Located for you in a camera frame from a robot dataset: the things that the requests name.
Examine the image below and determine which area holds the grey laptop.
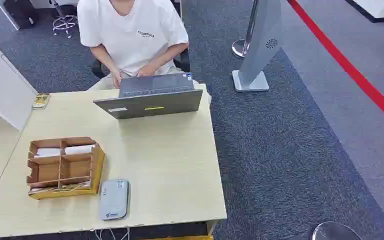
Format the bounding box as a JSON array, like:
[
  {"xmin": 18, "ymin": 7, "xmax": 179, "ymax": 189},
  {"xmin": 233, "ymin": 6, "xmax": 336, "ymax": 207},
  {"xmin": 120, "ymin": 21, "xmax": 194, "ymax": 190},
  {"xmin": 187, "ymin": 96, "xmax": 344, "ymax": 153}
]
[{"xmin": 92, "ymin": 72, "xmax": 204, "ymax": 120}]

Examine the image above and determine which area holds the black office chair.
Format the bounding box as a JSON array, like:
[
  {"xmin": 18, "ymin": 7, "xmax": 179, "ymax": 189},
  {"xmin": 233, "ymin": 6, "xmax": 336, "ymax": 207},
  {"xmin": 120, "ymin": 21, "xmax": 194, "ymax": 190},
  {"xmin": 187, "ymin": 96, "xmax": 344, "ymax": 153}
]
[{"xmin": 90, "ymin": 47, "xmax": 191, "ymax": 80}]

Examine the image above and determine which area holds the silver kiosk stand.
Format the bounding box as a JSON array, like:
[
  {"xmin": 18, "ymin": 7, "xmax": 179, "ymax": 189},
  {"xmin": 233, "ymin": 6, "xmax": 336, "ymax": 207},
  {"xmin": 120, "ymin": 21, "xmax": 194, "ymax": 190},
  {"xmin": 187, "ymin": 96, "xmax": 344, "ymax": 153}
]
[{"xmin": 232, "ymin": 0, "xmax": 283, "ymax": 93}]

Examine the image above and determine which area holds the person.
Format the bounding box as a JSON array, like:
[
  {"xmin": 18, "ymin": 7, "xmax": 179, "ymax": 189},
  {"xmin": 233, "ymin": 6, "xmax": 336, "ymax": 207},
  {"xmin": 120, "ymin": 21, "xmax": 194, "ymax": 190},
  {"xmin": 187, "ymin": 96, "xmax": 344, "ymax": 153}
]
[{"xmin": 76, "ymin": 0, "xmax": 213, "ymax": 106}]

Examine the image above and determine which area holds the grey card reader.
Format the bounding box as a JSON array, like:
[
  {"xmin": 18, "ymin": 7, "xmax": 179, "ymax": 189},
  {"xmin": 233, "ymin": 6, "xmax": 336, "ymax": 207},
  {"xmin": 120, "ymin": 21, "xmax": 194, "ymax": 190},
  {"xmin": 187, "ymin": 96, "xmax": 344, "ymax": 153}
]
[{"xmin": 98, "ymin": 179, "xmax": 130, "ymax": 222}]

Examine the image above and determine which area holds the wooden card box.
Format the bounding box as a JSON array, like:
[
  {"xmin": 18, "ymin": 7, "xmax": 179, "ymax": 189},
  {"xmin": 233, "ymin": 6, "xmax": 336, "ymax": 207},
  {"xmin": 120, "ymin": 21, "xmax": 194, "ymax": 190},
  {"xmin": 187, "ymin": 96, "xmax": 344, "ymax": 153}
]
[{"xmin": 26, "ymin": 136, "xmax": 106, "ymax": 201}]

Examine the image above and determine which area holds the small golden ornament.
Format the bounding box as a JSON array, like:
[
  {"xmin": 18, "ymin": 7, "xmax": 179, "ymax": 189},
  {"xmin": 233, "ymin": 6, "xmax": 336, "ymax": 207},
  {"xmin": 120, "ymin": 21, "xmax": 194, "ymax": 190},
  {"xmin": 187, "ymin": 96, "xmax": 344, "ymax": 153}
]
[{"xmin": 31, "ymin": 92, "xmax": 52, "ymax": 110}]

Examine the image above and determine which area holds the chrome stool base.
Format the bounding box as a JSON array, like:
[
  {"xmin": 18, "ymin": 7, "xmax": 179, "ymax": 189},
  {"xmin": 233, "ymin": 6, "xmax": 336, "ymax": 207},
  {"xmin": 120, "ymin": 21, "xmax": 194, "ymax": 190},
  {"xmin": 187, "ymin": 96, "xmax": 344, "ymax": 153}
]
[{"xmin": 48, "ymin": 0, "xmax": 79, "ymax": 40}]

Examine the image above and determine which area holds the red barrier belt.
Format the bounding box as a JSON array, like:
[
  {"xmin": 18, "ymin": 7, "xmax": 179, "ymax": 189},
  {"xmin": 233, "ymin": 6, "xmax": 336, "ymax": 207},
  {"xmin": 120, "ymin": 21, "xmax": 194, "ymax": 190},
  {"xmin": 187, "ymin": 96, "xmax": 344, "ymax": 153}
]
[{"xmin": 286, "ymin": 0, "xmax": 384, "ymax": 134}]

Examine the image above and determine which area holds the chrome round base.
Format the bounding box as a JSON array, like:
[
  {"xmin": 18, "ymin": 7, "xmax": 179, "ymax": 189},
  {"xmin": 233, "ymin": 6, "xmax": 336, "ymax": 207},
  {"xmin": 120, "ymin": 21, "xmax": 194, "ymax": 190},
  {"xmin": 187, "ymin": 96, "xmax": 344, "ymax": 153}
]
[{"xmin": 311, "ymin": 221, "xmax": 364, "ymax": 240}]

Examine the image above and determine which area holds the white desk partition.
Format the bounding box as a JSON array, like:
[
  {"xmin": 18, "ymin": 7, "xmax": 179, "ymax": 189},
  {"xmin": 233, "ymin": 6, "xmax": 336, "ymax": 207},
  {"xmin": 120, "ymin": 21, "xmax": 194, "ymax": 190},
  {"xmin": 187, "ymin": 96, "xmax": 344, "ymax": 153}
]
[{"xmin": 0, "ymin": 50, "xmax": 39, "ymax": 132}]

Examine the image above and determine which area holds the black cabinet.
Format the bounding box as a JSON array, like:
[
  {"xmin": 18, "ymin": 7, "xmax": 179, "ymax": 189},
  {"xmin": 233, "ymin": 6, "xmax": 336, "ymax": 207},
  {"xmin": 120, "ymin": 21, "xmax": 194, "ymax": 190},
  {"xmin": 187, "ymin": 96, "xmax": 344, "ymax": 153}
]
[{"xmin": 2, "ymin": 0, "xmax": 40, "ymax": 30}]

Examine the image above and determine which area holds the chrome barrier post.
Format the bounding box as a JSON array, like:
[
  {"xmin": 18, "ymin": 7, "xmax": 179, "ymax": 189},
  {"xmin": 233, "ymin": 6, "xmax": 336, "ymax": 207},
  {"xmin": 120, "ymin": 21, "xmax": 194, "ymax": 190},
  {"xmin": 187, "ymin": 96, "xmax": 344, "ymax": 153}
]
[{"xmin": 231, "ymin": 0, "xmax": 260, "ymax": 60}]

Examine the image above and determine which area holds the white cable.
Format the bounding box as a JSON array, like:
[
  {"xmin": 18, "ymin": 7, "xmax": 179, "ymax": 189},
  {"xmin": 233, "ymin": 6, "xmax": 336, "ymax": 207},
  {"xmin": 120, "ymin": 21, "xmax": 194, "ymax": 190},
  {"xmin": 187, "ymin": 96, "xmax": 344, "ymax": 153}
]
[{"xmin": 94, "ymin": 227, "xmax": 132, "ymax": 240}]

